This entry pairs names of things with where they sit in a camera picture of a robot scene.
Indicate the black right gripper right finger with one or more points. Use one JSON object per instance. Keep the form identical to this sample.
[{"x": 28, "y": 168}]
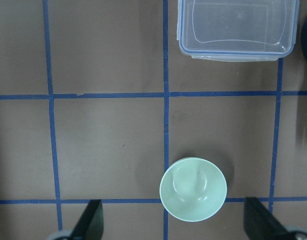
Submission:
[{"x": 260, "y": 224}]

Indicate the green bowl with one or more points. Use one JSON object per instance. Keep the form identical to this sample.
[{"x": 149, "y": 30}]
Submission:
[{"x": 193, "y": 189}]

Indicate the clear plastic container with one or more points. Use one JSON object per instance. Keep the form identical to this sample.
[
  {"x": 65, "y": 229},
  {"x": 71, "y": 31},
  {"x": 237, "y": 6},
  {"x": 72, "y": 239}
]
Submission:
[{"x": 237, "y": 30}]

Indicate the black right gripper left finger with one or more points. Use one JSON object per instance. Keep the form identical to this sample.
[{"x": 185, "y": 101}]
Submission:
[{"x": 90, "y": 225}]

